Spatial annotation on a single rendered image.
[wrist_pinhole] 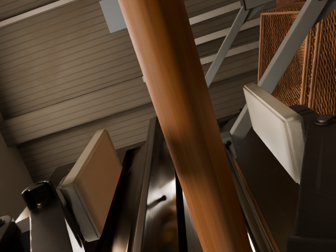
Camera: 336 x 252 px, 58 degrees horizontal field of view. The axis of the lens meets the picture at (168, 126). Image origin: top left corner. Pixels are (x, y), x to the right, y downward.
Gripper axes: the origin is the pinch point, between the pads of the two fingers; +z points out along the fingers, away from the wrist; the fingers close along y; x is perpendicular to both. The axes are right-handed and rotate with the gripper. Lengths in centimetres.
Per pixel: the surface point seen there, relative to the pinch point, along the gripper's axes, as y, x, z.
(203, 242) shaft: -0.6, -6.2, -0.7
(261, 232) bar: 4.2, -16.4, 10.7
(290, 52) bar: 18.9, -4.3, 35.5
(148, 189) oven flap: -20, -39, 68
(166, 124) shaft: -0.3, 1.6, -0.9
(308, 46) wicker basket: 45, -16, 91
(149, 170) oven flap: -20, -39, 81
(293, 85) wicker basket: 55, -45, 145
